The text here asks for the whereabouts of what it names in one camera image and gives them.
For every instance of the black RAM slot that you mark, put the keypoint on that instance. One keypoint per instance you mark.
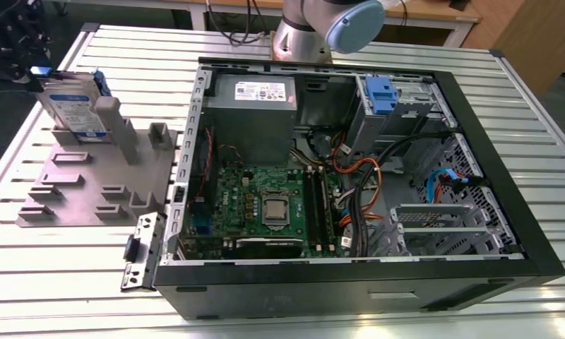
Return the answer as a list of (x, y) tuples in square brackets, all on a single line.
[(315, 208), (327, 208)]

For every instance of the CPU socket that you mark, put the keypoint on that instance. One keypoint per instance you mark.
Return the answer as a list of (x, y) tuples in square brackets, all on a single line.
[(276, 227)]

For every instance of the green motherboard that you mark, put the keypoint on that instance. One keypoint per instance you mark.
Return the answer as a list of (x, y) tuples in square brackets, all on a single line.
[(235, 183)]

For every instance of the hard disk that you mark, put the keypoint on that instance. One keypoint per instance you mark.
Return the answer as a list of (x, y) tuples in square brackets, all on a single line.
[(72, 109)]

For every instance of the metal disk bay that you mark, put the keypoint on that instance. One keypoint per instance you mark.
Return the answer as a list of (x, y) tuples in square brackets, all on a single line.
[(452, 230)]

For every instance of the wooden cabinet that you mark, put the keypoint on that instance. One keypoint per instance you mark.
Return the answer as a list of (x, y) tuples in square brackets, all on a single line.
[(538, 42)]

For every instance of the blue drive bay latch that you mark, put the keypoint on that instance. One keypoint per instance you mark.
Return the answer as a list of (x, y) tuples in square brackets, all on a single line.
[(382, 95)]

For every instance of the grey metal drive cage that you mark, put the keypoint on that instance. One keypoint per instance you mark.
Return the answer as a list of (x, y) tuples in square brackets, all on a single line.
[(406, 120)]

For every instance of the grey power supply unit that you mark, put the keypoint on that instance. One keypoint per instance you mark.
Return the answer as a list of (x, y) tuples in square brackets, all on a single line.
[(250, 134)]

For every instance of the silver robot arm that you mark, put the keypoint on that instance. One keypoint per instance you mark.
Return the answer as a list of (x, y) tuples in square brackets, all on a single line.
[(296, 42)]

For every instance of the wooden desk white frame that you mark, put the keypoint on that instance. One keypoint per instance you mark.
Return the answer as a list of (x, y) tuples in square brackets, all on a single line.
[(443, 12)]

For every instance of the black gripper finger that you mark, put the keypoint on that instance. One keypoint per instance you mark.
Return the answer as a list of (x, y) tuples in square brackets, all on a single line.
[(34, 84)]

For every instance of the grey parts rack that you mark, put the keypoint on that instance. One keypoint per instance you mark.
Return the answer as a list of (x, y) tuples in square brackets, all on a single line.
[(90, 190)]

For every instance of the black graphics card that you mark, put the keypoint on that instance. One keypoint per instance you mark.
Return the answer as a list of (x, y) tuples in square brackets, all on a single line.
[(264, 247)]

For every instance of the grey expansion slot bracket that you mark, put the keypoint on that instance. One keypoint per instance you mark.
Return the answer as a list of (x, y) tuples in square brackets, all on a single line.
[(146, 247)]

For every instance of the silver CPU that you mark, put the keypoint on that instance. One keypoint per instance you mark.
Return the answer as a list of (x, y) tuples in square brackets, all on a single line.
[(276, 209)]

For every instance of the black PC case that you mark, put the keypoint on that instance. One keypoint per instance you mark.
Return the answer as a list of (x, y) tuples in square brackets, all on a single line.
[(311, 293)]

